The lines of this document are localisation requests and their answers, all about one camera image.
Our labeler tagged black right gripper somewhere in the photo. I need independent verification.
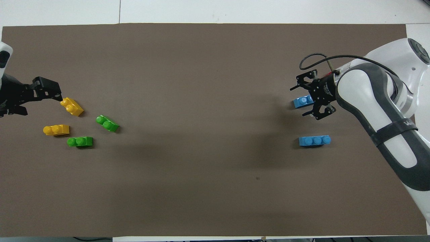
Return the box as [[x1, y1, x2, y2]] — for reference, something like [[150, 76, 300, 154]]
[[290, 70, 338, 121]]

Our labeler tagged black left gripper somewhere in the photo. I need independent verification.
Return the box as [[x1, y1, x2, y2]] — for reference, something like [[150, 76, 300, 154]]
[[0, 75, 63, 117]]

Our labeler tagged blue three-stud block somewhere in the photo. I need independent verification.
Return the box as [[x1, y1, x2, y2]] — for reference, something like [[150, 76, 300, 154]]
[[299, 135, 332, 148], [293, 95, 314, 109]]

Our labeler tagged green two-stud block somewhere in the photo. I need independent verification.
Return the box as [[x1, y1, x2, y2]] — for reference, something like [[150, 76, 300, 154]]
[[67, 136, 93, 148], [96, 115, 120, 133]]

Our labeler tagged yellow two-stud block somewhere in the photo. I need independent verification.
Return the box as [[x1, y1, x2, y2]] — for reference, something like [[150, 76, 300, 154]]
[[60, 97, 84, 117], [43, 124, 70, 136]]

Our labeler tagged brown table mat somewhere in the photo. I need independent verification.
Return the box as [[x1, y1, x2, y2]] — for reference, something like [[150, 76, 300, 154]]
[[0, 23, 428, 237]]

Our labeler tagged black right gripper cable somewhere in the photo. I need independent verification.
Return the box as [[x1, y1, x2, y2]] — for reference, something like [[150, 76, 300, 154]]
[[300, 54, 400, 76]]

